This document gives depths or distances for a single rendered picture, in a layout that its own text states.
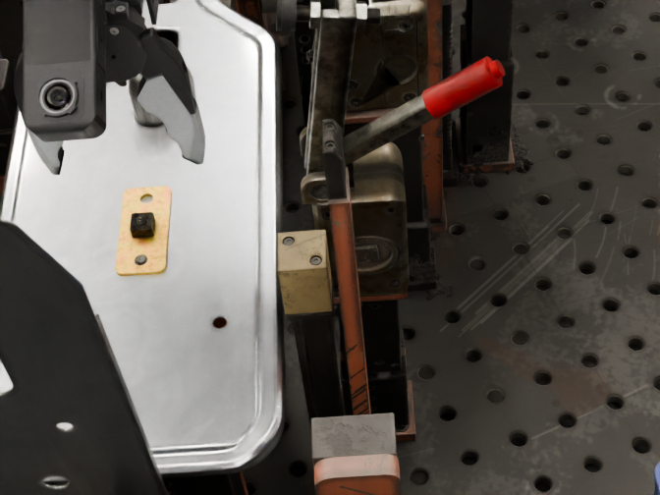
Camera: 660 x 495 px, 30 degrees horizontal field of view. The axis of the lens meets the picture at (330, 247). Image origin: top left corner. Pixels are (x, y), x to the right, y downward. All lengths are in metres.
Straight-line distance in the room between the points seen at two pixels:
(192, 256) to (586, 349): 0.46
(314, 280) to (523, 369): 0.42
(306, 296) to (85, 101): 0.21
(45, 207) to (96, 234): 0.05
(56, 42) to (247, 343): 0.25
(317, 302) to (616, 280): 0.49
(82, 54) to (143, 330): 0.23
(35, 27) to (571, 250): 0.69
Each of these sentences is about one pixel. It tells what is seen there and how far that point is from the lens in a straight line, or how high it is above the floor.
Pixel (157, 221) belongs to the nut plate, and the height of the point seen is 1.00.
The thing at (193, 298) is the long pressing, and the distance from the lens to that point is 0.90.
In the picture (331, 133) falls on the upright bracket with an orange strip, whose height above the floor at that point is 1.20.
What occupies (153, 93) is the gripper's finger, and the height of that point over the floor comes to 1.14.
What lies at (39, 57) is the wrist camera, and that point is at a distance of 0.77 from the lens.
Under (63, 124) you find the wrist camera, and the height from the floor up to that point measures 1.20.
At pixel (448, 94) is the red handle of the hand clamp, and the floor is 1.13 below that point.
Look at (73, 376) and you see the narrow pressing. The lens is 0.62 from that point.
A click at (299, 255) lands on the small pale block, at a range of 0.83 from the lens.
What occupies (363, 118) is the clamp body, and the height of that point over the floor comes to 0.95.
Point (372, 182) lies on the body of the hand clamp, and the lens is 0.89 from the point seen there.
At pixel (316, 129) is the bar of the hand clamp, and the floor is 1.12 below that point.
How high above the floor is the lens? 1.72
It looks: 52 degrees down
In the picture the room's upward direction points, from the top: 7 degrees counter-clockwise
